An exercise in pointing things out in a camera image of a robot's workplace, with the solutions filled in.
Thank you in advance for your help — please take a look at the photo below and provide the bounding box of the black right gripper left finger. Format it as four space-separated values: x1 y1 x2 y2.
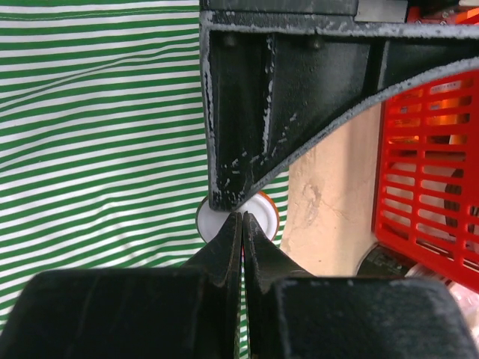
1 213 242 358

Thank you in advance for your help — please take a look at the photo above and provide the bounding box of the red plastic shopping basket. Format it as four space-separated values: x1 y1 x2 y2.
374 70 478 290

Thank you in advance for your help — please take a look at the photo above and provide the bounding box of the green white striped garment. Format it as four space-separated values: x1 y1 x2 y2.
0 0 291 359

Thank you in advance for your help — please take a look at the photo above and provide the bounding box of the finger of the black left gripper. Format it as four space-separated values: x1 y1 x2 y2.
199 1 478 211

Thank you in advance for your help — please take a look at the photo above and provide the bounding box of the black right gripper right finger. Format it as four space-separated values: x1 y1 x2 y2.
242 213 478 358

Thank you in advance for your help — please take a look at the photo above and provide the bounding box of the black wrapped toilet roll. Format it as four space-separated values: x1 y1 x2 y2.
356 244 416 277

